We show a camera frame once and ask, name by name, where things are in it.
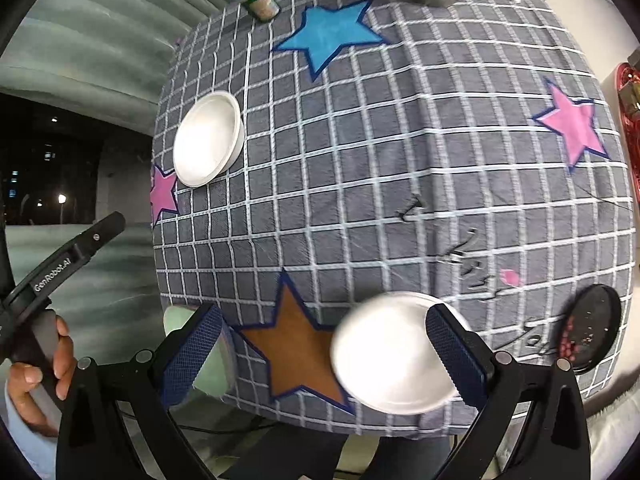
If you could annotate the red tray with items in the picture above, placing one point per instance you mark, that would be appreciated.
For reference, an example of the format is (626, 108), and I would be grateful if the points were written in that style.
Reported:
(627, 83)

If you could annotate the black round dish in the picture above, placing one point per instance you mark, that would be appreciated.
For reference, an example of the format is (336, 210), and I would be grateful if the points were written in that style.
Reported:
(590, 327)

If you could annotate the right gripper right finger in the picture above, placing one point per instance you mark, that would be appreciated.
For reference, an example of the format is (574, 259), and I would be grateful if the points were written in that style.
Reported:
(553, 442)

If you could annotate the person's left hand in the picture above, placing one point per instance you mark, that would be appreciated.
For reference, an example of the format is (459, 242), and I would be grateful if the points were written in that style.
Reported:
(23, 378)

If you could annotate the grey checked tablecloth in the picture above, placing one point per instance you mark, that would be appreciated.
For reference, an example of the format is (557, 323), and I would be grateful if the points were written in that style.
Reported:
(466, 153)

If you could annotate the white bowl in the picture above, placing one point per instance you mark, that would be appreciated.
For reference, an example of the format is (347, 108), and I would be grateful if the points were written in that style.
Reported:
(209, 139)
(382, 357)

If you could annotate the green square plate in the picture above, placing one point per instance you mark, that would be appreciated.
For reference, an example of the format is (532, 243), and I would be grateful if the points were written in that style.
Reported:
(217, 375)

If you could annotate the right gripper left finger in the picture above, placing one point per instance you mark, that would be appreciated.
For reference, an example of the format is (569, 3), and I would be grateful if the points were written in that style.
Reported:
(93, 442)

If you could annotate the green curtain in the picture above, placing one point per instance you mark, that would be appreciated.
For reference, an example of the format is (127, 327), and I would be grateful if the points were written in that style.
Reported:
(80, 90)

